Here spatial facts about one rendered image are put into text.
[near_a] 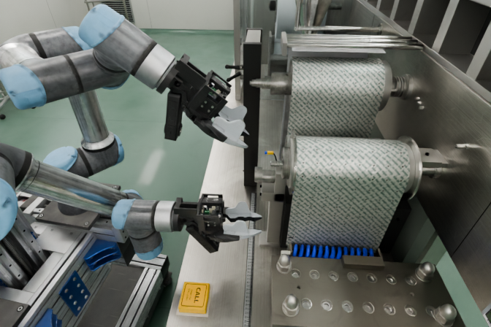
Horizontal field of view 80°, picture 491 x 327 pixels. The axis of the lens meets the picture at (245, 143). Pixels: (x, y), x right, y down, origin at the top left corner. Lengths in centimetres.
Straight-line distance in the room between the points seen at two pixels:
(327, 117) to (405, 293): 45
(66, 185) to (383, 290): 77
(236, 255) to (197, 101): 54
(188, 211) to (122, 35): 40
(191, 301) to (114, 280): 100
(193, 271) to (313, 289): 35
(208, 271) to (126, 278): 94
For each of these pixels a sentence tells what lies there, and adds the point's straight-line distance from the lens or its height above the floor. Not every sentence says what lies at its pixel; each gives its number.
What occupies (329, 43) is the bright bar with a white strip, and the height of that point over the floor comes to 145.
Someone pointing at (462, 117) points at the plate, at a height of 139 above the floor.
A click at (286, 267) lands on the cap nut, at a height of 105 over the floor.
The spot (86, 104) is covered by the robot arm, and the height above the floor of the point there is 123.
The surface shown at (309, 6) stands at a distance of 122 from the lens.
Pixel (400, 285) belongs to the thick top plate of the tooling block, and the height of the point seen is 103.
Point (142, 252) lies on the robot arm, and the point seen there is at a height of 100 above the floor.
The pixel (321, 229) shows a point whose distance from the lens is 77.
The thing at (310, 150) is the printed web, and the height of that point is 131.
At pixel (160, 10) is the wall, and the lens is 649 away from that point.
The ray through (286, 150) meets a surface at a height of 129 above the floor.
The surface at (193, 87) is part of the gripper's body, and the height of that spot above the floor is 145.
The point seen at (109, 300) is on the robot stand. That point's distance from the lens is 177.
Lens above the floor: 169
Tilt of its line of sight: 36 degrees down
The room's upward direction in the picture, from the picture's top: straight up
